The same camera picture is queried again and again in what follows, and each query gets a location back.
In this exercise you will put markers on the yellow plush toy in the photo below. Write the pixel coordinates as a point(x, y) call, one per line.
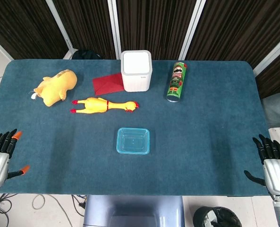
point(56, 87)

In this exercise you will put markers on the dark slatted partition screen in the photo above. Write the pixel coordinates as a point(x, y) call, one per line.
point(154, 26)

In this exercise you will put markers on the grey chair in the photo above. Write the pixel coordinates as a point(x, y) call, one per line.
point(277, 108)

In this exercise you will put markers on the teal felt table cloth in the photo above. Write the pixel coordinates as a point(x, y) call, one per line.
point(201, 142)

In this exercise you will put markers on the blue-grey robot torso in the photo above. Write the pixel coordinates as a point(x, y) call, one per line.
point(133, 210)

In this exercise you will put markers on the black trash bin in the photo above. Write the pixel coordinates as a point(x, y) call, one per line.
point(216, 217)

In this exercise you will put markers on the white square bin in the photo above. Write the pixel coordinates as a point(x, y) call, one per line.
point(136, 71)

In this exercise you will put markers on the black bag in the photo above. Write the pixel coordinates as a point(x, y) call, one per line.
point(85, 55)

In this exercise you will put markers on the green Pringles can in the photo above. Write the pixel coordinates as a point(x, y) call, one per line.
point(176, 81)

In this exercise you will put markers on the yellow rubber chicken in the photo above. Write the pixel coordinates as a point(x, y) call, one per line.
point(95, 105)

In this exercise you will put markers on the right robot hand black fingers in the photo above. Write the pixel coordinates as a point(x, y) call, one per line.
point(277, 175)

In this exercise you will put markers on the clear plastic container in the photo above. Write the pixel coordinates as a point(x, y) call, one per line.
point(133, 142)

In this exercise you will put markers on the red cloth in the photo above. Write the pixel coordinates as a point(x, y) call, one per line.
point(106, 85)

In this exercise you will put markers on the blue container lid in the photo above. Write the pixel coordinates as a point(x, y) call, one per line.
point(119, 149)

